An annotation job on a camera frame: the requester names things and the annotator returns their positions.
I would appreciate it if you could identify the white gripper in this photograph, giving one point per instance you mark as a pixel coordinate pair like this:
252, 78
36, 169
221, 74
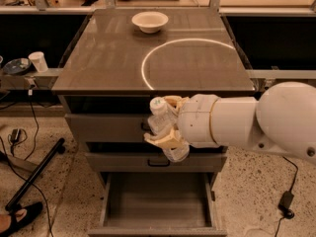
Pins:
197, 120

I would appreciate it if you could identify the clear plastic water bottle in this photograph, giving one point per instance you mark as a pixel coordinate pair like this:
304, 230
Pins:
163, 119

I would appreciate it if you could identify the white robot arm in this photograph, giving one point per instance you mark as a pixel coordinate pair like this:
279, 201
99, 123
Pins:
282, 122

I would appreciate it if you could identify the middle drawer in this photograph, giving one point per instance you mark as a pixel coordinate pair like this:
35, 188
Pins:
155, 162

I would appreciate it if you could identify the grey drawer cabinet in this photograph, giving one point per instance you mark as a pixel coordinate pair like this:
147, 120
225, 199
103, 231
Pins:
115, 68

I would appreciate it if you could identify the open bottom drawer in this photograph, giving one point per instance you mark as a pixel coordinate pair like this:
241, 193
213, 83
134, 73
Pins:
158, 205

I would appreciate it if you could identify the top drawer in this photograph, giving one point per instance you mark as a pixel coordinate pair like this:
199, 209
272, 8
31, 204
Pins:
108, 128

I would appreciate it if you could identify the white bowl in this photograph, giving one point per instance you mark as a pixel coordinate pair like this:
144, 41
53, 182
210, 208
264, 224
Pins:
150, 22

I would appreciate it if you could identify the black pole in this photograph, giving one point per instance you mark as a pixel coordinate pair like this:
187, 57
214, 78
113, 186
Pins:
58, 147

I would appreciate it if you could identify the black power adapter right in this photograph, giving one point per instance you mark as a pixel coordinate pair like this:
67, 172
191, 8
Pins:
284, 204

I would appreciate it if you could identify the black power adapter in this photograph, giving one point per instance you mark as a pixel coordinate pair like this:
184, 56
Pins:
284, 204
15, 135

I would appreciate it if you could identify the white paper cup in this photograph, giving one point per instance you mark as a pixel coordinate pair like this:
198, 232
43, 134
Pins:
38, 61

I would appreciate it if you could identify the black power adapter left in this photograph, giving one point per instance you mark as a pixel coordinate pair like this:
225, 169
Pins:
15, 135

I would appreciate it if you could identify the dark blue bowl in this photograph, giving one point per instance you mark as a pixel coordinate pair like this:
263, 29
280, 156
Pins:
17, 66

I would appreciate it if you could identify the black shoe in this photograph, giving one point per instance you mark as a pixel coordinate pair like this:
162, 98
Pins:
14, 221

